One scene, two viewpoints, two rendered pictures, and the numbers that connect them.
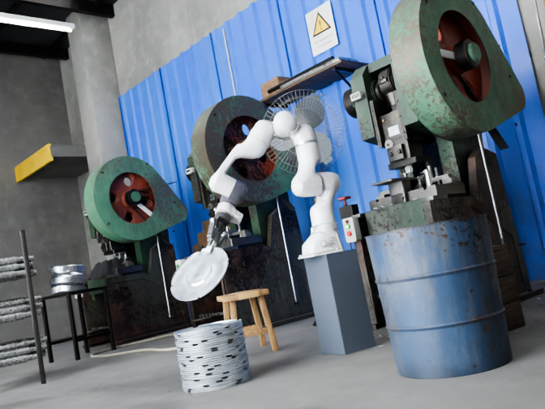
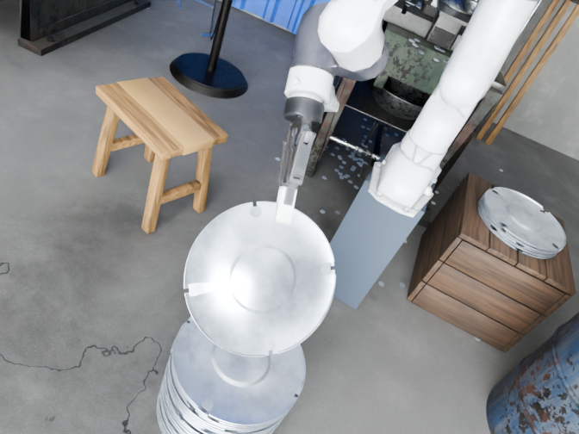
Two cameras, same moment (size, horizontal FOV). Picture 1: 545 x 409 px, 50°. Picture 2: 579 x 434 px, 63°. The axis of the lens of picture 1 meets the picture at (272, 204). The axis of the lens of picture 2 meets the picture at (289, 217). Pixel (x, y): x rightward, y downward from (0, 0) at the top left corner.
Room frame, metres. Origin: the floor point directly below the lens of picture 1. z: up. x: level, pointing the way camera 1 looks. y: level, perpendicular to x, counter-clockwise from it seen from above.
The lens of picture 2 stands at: (2.18, 0.81, 1.12)
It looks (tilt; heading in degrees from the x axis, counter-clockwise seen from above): 40 degrees down; 312
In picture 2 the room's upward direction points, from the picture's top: 25 degrees clockwise
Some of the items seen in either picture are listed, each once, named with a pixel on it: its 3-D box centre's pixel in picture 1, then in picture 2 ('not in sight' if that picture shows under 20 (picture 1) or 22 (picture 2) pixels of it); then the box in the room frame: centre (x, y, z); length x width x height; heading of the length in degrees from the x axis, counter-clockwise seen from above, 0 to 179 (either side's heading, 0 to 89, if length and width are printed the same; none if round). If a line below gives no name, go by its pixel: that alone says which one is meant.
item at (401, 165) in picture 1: (409, 165); not in sight; (3.34, -0.81, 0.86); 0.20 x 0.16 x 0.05; 43
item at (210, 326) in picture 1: (208, 326); (241, 357); (2.54, 0.37, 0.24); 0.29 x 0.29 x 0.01
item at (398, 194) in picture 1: (396, 191); (447, 27); (3.21, -0.68, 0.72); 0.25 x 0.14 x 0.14; 133
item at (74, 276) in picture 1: (74, 309); not in sight; (5.02, 1.81, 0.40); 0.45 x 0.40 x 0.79; 55
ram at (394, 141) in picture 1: (399, 135); not in sight; (3.31, -0.78, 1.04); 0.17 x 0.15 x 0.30; 133
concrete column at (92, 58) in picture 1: (109, 166); not in sight; (7.72, 2.04, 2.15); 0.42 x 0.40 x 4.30; 133
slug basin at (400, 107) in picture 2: not in sight; (401, 95); (3.33, -0.81, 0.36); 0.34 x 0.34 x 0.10
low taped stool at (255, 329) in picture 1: (246, 322); (155, 153); (3.31, 0.26, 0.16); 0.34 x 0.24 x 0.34; 15
